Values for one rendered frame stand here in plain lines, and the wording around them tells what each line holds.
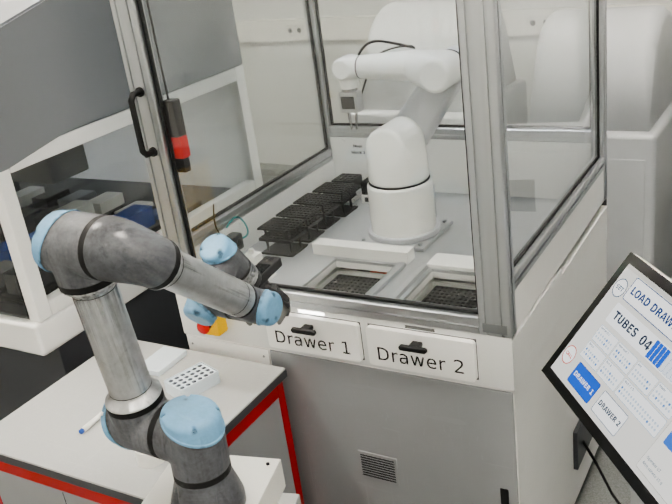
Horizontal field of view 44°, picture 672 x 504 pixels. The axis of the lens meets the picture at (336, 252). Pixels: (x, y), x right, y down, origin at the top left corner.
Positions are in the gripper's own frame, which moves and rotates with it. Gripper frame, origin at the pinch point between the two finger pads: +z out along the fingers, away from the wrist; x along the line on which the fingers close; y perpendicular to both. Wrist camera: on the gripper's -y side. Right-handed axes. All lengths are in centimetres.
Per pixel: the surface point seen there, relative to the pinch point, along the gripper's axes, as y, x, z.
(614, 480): -11, 62, 130
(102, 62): -62, -80, -25
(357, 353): 1.6, 13.7, 17.7
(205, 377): 17.7, -24.8, 12.0
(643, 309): -5, 87, -14
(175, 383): 21.6, -32.1, 10.2
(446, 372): 2.2, 38.5, 18.6
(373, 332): -2.6, 19.3, 11.9
